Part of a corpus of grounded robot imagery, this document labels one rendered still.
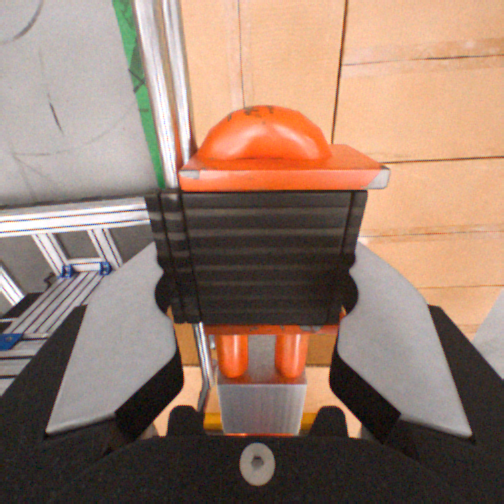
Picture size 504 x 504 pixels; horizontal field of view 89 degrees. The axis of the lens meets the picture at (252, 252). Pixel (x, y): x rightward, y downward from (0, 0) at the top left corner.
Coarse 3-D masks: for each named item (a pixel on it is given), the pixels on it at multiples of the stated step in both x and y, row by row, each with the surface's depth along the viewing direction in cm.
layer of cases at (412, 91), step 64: (192, 0) 47; (256, 0) 47; (320, 0) 47; (384, 0) 47; (448, 0) 47; (192, 64) 52; (256, 64) 52; (320, 64) 52; (384, 64) 52; (448, 64) 52; (384, 128) 58; (448, 128) 58; (384, 192) 66; (448, 192) 66; (384, 256) 76; (448, 256) 76
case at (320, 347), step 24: (168, 312) 50; (192, 336) 45; (312, 336) 44; (336, 336) 44; (192, 360) 41; (312, 360) 40; (192, 384) 42; (312, 384) 42; (168, 408) 46; (216, 408) 46; (312, 408) 46
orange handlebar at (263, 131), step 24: (240, 120) 9; (264, 120) 9; (288, 120) 9; (216, 144) 10; (240, 144) 10; (264, 144) 10; (288, 144) 10; (312, 144) 10; (216, 336) 16; (240, 336) 16; (288, 336) 15; (240, 360) 17; (288, 360) 16
